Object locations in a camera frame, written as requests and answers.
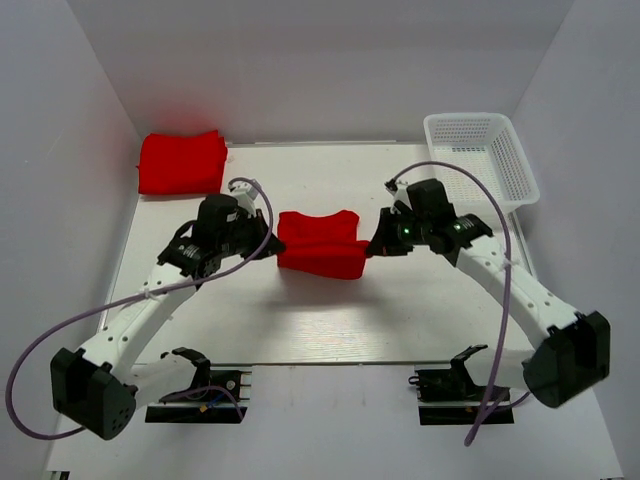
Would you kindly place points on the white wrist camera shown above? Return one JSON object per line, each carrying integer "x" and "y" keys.
{"x": 245, "y": 192}
{"x": 400, "y": 204}

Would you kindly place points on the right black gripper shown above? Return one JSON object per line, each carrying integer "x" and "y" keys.
{"x": 384, "y": 242}

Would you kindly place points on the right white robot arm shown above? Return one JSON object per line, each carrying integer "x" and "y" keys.
{"x": 570, "y": 350}

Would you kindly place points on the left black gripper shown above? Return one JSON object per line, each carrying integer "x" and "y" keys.
{"x": 268, "y": 245}

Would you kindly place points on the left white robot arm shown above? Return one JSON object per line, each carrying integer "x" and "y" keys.
{"x": 100, "y": 386}

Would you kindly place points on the folded red t-shirt stack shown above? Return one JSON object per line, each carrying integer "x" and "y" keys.
{"x": 182, "y": 165}

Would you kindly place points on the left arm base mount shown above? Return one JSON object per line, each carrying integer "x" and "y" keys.
{"x": 223, "y": 399}

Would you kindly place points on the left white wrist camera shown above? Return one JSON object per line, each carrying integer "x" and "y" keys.
{"x": 245, "y": 192}

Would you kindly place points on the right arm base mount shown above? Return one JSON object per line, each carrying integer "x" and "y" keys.
{"x": 445, "y": 398}

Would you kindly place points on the white plastic basket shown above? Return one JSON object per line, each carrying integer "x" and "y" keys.
{"x": 487, "y": 146}

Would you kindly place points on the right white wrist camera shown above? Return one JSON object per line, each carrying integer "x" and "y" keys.
{"x": 400, "y": 204}

